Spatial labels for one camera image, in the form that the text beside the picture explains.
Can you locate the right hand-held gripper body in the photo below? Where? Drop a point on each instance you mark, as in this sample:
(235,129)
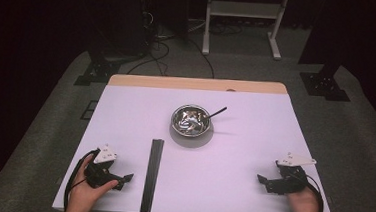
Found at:
(287,181)

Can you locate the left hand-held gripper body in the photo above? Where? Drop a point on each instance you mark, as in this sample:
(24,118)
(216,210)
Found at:
(99,175)

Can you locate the shiny metal bowl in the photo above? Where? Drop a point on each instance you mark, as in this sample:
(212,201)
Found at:
(191,121)

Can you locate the person's left hand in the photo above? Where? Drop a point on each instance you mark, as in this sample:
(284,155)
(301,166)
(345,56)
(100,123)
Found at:
(84,195)

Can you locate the person's right hand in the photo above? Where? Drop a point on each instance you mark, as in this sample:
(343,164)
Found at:
(304,204)

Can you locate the white table mat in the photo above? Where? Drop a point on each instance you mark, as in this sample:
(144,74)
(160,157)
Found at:
(231,175)

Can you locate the black stand base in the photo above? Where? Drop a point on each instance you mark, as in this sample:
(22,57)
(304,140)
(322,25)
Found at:
(324,83)
(98,73)

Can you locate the wooden table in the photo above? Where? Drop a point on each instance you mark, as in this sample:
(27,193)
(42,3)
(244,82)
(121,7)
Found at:
(194,83)

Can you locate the dark cabinet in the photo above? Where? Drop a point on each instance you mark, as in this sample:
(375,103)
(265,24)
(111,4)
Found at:
(128,18)

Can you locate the black floor bracket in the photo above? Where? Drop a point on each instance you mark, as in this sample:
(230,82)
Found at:
(89,109)

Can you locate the white metal stand frame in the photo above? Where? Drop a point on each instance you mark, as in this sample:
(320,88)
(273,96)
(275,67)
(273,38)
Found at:
(244,9)

